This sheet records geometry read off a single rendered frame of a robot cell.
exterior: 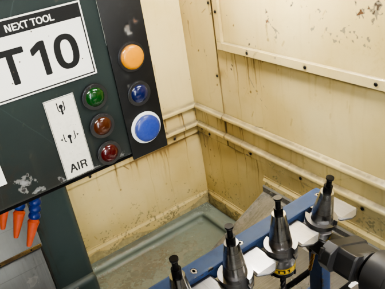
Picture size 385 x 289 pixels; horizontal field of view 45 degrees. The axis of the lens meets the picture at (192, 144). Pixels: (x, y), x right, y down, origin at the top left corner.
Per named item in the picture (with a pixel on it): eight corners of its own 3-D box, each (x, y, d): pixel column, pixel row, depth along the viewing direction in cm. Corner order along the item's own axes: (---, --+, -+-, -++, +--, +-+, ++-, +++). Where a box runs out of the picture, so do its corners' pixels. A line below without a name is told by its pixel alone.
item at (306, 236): (325, 238, 88) (325, 234, 87) (305, 251, 85) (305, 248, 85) (297, 222, 93) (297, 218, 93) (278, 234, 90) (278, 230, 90)
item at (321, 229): (314, 209, 96) (315, 200, 94) (341, 223, 92) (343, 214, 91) (298, 226, 92) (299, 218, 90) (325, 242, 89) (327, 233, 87)
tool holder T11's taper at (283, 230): (282, 231, 88) (280, 203, 85) (297, 243, 85) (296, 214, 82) (263, 241, 87) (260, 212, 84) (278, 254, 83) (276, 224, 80)
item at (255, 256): (283, 266, 83) (283, 263, 82) (261, 281, 80) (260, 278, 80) (256, 248, 88) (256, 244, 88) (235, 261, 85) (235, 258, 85)
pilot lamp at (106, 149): (122, 158, 49) (117, 140, 48) (103, 167, 48) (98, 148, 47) (119, 156, 50) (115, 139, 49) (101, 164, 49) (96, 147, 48)
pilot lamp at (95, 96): (108, 104, 47) (103, 83, 45) (88, 111, 46) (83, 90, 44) (106, 102, 47) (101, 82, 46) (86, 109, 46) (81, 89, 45)
